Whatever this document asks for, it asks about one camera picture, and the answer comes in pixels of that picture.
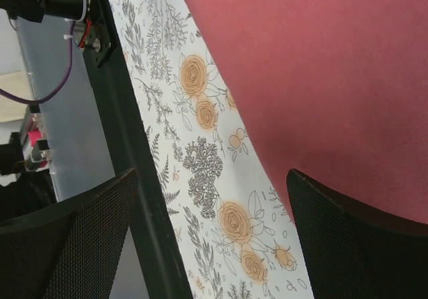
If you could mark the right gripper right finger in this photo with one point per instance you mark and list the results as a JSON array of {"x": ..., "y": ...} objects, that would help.
[{"x": 353, "y": 250}]

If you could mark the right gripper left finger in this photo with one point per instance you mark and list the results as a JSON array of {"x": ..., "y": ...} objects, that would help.
[{"x": 70, "y": 249}]

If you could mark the pink t shirt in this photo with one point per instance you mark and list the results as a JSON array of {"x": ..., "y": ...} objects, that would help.
[{"x": 334, "y": 88}]

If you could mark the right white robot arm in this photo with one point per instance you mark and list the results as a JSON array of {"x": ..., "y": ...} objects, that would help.
[{"x": 54, "y": 35}]

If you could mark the floral table mat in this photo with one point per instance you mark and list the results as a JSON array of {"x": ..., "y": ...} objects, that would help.
[{"x": 235, "y": 237}]

